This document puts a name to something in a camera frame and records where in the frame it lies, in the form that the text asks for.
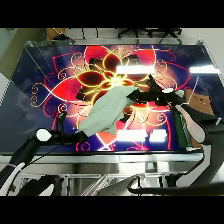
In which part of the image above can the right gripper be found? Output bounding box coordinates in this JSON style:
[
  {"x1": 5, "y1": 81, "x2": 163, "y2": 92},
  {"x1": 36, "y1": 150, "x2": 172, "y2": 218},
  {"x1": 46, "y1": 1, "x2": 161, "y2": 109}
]
[{"x1": 127, "y1": 88, "x2": 152, "y2": 103}]

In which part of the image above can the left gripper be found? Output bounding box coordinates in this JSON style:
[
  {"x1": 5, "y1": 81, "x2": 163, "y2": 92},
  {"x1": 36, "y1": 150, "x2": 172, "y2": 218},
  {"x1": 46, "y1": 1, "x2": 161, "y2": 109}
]
[{"x1": 71, "y1": 131, "x2": 89, "y2": 145}]

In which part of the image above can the pale green garment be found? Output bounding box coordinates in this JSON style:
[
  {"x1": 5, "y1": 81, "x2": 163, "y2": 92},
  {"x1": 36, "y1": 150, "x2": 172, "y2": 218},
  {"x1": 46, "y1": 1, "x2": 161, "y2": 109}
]
[{"x1": 77, "y1": 85, "x2": 138, "y2": 138}]

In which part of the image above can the dark green garment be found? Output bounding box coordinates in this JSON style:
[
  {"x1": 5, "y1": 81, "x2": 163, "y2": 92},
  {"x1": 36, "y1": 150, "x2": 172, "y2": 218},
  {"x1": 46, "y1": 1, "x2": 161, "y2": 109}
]
[{"x1": 171, "y1": 109, "x2": 194, "y2": 150}]

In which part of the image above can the brown garment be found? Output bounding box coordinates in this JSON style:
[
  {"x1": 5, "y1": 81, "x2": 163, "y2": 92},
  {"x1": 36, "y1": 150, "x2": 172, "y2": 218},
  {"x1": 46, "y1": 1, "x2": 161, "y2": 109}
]
[{"x1": 184, "y1": 87, "x2": 215, "y2": 116}]

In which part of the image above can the black office chair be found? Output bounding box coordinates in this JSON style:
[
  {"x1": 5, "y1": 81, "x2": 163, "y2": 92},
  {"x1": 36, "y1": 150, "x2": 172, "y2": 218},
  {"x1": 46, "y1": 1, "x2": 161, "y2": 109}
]
[
  {"x1": 147, "y1": 27, "x2": 183, "y2": 38},
  {"x1": 117, "y1": 27, "x2": 148, "y2": 39}
]

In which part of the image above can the silver frame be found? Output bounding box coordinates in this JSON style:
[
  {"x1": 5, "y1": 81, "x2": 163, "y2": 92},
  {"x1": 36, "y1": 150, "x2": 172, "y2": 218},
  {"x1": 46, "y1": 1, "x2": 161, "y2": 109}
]
[{"x1": 0, "y1": 150, "x2": 224, "y2": 197}]

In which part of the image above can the black cable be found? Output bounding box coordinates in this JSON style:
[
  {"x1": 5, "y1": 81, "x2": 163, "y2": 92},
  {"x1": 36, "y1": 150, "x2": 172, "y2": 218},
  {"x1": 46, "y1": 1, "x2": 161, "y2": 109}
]
[{"x1": 127, "y1": 175, "x2": 224, "y2": 196}]

